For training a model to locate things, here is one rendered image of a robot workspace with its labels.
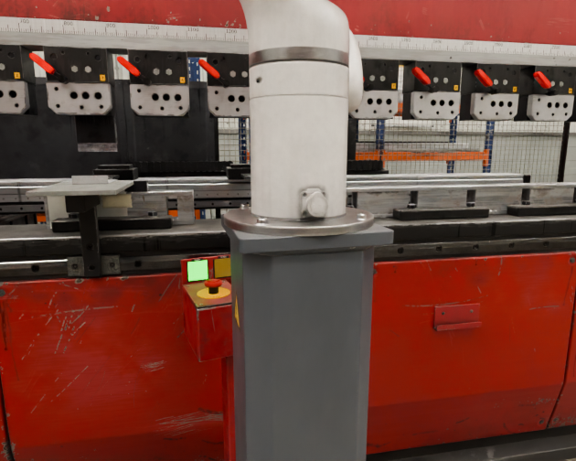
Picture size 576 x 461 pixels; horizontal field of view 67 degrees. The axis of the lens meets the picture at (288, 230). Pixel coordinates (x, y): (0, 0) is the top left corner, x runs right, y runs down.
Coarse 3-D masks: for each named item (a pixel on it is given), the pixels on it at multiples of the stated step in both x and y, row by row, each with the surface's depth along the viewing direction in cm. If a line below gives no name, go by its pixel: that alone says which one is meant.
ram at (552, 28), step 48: (0, 0) 104; (48, 0) 106; (96, 0) 108; (144, 0) 110; (192, 0) 112; (336, 0) 119; (384, 0) 122; (432, 0) 124; (480, 0) 127; (528, 0) 130; (144, 48) 112; (192, 48) 114; (240, 48) 117; (384, 48) 124
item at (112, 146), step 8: (80, 120) 115; (88, 120) 116; (96, 120) 116; (104, 120) 116; (112, 120) 117; (80, 128) 116; (88, 128) 116; (96, 128) 116; (104, 128) 117; (112, 128) 117; (80, 136) 116; (88, 136) 116; (96, 136) 117; (104, 136) 117; (112, 136) 118; (80, 144) 117; (88, 144) 117; (96, 144) 117; (104, 144) 118; (112, 144) 118
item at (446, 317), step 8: (472, 304) 133; (440, 312) 131; (448, 312) 131; (456, 312) 132; (464, 312) 133; (472, 312) 133; (440, 320) 131; (448, 320) 132; (456, 320) 133; (464, 320) 133; (472, 320) 134; (440, 328) 130; (448, 328) 131; (456, 328) 131
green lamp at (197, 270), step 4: (188, 264) 100; (192, 264) 100; (196, 264) 100; (200, 264) 101; (204, 264) 101; (188, 268) 100; (192, 268) 100; (196, 268) 100; (200, 268) 101; (204, 268) 101; (188, 272) 100; (192, 272) 100; (196, 272) 101; (200, 272) 101; (204, 272) 101; (188, 276) 100; (192, 276) 100; (196, 276) 101; (200, 276) 101; (204, 276) 102; (188, 280) 100; (192, 280) 101
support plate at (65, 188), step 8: (56, 184) 109; (64, 184) 109; (96, 184) 109; (104, 184) 109; (112, 184) 109; (120, 184) 109; (128, 184) 112; (32, 192) 92; (40, 192) 92; (48, 192) 92; (56, 192) 92; (64, 192) 93; (72, 192) 93; (80, 192) 93; (88, 192) 94; (96, 192) 94; (104, 192) 94; (112, 192) 95
